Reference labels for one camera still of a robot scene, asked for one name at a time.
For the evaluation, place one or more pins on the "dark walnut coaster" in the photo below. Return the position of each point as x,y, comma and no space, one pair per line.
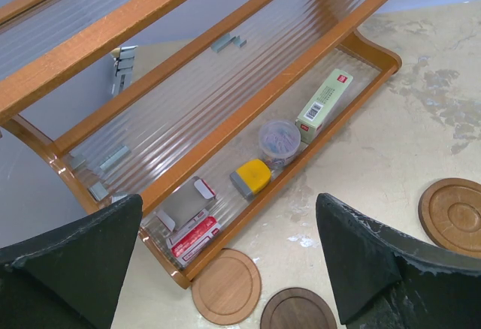
297,308

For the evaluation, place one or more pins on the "ringed brown coaster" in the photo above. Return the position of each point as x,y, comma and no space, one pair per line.
449,212

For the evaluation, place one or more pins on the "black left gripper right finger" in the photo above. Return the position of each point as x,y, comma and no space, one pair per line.
384,278

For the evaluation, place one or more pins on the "open grey staple box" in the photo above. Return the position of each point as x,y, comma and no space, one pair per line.
184,203

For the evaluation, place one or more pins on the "clear paperclip tub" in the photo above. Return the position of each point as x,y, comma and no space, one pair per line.
279,141

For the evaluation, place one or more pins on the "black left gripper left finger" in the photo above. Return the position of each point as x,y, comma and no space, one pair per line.
72,276

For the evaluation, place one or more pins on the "green staples box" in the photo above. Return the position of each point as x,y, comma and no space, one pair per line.
312,117

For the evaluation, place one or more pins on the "light wooden coaster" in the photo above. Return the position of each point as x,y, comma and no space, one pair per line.
228,289

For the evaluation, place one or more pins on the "red white staple box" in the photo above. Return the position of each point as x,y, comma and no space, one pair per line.
187,244

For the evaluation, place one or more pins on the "orange wooden three-tier shelf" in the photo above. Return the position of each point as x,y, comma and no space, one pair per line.
153,136

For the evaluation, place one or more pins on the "yellow grey stamp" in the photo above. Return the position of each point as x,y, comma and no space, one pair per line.
251,177

